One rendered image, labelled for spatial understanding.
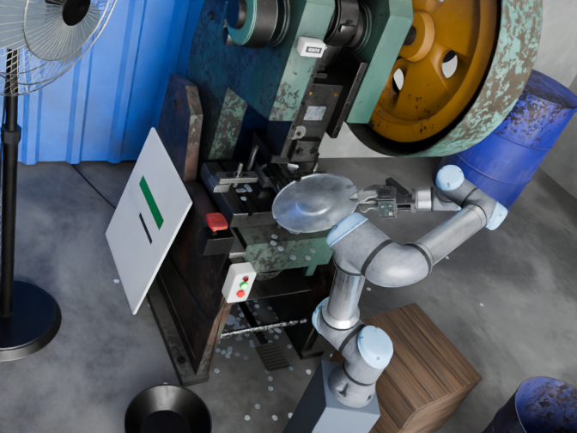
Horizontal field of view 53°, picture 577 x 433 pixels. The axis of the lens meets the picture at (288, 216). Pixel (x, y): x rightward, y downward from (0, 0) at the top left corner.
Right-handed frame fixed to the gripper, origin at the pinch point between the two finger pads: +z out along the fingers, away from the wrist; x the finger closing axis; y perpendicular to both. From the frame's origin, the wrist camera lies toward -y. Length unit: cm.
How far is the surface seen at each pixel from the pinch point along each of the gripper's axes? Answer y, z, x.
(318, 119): -15.6, 10.8, -21.2
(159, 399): 34, 72, 61
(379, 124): -37.3, -7.3, -8.6
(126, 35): -92, 110, -37
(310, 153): -12.7, 14.7, -10.6
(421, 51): -36, -23, -35
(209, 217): 18.1, 42.4, -5.6
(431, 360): 1, -23, 73
